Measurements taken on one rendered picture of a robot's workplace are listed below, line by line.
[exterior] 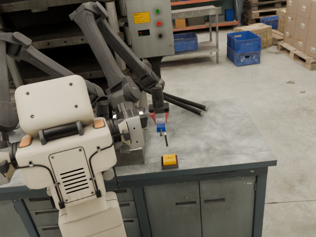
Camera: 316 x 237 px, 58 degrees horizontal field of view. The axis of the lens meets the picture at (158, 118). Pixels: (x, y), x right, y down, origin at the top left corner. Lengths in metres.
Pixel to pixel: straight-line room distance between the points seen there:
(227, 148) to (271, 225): 0.88
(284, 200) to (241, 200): 0.80
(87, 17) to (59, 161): 0.55
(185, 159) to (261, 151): 0.37
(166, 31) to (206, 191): 1.10
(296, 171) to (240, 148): 1.25
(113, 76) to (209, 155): 0.65
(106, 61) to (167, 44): 1.03
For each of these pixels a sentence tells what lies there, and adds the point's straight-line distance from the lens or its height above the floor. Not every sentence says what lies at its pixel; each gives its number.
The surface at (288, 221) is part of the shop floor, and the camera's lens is 2.27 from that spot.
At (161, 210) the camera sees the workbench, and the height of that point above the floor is 0.48.
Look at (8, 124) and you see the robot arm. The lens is 1.04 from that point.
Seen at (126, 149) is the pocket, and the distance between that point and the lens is 1.43.
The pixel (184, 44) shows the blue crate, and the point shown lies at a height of 0.37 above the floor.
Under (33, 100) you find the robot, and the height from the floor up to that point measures 1.35.
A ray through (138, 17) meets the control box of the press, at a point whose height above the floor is 1.35.
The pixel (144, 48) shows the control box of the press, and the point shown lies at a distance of 2.06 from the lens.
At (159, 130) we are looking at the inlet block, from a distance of 1.41.
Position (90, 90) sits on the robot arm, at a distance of 1.30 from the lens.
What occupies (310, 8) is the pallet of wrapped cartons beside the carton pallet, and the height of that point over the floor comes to 0.82.
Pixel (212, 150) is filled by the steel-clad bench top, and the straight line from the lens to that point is 1.47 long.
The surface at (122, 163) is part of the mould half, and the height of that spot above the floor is 0.81.
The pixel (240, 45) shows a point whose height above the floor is 0.35.
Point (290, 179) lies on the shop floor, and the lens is 2.59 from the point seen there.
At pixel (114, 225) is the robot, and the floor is 0.83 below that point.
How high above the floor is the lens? 1.66
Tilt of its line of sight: 29 degrees down
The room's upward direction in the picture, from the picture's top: 7 degrees counter-clockwise
